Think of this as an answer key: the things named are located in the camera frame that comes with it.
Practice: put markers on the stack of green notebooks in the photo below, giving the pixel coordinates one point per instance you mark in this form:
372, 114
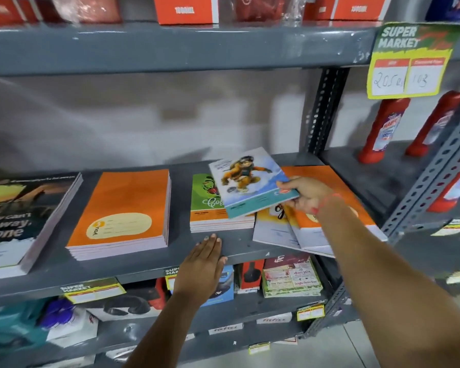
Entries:
205, 210

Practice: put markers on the stack of dark cover notebooks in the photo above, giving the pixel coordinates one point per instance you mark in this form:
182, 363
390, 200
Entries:
23, 222

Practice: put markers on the person's left hand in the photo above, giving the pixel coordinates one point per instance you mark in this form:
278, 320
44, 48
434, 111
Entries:
197, 275

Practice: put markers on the orange white box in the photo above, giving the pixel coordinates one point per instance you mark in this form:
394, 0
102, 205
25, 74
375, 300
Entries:
349, 7
186, 9

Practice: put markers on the grey metal shelf rack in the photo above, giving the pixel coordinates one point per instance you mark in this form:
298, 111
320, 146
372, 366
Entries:
138, 49

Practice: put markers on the blue monkey print notebook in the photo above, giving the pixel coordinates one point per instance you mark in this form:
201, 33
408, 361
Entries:
249, 180

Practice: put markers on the blue box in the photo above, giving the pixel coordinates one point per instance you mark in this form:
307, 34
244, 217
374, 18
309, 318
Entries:
224, 289

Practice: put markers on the white purple box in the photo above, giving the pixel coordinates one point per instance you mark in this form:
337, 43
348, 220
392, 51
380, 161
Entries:
73, 325

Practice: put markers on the stack of orange notebooks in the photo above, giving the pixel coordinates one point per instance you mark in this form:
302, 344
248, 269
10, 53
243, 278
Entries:
119, 210

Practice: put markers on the orange notebook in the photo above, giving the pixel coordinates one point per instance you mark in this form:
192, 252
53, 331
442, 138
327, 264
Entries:
322, 174

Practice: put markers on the teal box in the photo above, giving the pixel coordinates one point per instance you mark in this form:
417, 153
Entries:
11, 327

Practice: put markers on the grey slotted metal rack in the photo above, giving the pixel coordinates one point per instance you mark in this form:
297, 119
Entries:
368, 176

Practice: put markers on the blue packet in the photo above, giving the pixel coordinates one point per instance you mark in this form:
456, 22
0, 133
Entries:
450, 6

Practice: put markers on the stack of printed paper packets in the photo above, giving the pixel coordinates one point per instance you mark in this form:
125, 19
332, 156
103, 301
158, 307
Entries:
291, 277

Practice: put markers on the red thread wristband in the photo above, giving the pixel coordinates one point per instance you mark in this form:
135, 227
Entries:
324, 203

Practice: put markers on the white headphone box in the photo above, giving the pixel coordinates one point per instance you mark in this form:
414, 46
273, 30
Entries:
126, 304

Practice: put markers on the red black speaker box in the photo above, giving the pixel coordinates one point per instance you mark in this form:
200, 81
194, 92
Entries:
250, 275

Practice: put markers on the person's right hand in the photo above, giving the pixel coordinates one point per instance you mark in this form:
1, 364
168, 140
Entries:
310, 189

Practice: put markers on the person's left forearm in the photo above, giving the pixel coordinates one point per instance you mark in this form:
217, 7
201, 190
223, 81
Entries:
165, 333

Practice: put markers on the person's left thumb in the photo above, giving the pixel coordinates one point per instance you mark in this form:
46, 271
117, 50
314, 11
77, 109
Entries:
222, 264

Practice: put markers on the person's right thumb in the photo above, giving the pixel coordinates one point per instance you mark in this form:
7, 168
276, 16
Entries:
285, 185

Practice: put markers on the white notebook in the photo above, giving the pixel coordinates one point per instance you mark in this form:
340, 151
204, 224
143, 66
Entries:
272, 231

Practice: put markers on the red cleaner bottle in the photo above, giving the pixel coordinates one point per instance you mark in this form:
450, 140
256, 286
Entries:
433, 126
458, 187
383, 130

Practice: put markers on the large yellow green price sign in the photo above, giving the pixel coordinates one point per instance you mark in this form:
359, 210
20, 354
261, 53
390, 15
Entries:
410, 57

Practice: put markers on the red speaker in plastic wrap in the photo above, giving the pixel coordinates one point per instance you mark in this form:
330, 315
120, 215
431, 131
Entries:
258, 7
86, 7

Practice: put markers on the person's right forearm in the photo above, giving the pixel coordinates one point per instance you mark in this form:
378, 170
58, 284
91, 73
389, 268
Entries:
387, 287

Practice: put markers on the white paper label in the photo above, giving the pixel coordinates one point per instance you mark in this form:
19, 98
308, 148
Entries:
226, 328
274, 318

